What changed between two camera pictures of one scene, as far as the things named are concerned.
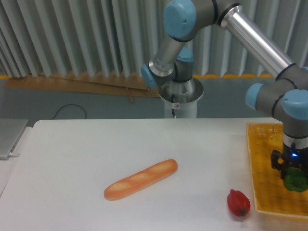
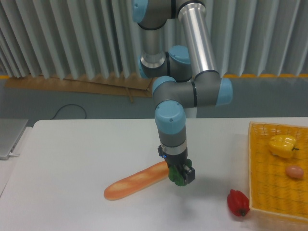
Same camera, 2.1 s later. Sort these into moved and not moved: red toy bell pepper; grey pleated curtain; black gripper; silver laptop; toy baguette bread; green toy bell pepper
Moved: green toy bell pepper; black gripper
Not moved: red toy bell pepper; toy baguette bread; silver laptop; grey pleated curtain
